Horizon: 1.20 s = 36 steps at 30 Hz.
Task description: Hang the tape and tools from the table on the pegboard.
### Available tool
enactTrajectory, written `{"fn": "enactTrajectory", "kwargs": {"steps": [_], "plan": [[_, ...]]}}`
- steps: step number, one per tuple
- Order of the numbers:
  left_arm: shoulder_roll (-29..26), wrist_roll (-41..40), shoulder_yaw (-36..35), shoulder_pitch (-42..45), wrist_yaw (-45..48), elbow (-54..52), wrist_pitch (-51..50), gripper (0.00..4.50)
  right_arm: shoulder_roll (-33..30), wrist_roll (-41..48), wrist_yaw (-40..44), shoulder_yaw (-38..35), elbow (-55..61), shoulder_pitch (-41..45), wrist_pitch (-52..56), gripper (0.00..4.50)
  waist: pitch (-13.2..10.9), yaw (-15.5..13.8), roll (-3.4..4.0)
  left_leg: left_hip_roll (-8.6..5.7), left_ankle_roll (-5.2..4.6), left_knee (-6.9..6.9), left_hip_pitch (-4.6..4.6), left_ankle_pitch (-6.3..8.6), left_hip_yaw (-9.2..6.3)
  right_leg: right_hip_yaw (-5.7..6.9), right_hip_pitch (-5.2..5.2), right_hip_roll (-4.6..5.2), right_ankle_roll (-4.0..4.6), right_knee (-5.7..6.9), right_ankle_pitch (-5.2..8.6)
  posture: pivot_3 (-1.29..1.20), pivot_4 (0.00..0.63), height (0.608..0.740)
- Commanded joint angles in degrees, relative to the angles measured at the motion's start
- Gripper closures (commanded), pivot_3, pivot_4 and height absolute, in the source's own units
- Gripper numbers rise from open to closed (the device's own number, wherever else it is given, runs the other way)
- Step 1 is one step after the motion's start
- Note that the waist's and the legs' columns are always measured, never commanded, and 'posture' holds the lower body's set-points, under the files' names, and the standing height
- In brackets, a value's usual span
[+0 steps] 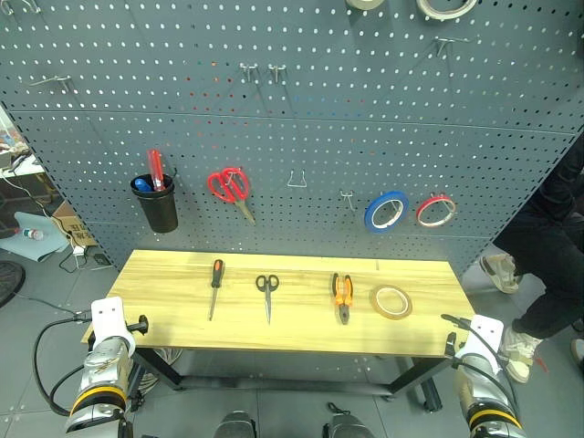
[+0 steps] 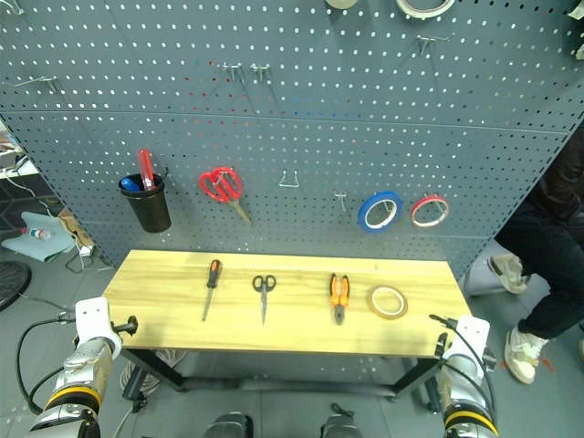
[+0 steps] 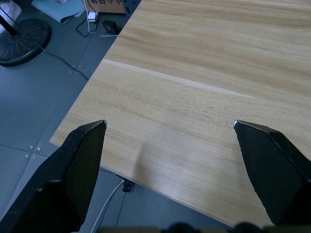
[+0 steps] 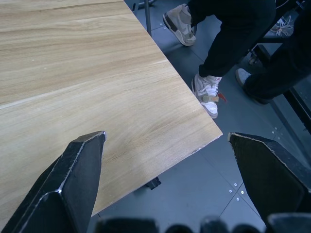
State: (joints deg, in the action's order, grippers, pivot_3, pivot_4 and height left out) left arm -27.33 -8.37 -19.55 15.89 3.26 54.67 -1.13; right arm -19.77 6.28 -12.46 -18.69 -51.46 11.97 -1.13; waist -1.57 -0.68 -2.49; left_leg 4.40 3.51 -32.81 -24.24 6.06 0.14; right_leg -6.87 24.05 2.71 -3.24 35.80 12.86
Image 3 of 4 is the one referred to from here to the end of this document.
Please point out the black power adapter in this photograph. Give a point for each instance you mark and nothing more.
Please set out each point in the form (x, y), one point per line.
(110, 26)

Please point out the white plastic bag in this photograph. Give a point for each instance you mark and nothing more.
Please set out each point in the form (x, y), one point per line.
(9, 12)

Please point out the black connector under table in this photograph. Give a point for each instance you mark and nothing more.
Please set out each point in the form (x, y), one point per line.
(126, 185)

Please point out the black stand pole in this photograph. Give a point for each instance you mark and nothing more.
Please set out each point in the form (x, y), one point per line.
(7, 24)

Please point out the light blue mat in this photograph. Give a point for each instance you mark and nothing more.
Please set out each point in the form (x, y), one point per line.
(64, 8)

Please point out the grey perforated metal table leg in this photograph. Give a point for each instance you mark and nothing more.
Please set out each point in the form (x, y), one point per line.
(128, 7)

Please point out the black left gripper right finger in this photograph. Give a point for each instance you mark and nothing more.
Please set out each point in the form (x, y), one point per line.
(272, 167)

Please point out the black round stand base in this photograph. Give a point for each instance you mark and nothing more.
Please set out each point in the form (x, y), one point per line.
(20, 41)

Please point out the cardboard box with writing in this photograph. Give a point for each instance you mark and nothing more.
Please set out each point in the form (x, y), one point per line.
(107, 6)

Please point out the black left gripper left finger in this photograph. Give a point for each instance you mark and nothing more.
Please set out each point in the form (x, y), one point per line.
(63, 179)

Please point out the white power adapter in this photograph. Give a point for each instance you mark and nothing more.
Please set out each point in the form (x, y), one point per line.
(92, 17)

